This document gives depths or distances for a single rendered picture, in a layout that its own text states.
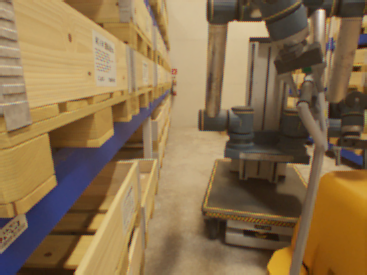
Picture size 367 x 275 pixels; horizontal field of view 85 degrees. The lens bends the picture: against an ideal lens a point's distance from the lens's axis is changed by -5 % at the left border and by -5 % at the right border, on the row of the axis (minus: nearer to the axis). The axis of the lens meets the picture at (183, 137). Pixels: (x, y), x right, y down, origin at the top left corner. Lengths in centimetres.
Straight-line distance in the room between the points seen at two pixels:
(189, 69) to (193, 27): 110
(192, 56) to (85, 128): 566
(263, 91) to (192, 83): 413
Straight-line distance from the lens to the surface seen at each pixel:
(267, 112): 222
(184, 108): 620
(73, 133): 66
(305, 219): 103
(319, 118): 86
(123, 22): 119
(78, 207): 119
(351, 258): 120
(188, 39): 625
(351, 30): 186
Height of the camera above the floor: 137
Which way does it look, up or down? 15 degrees down
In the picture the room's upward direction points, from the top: straight up
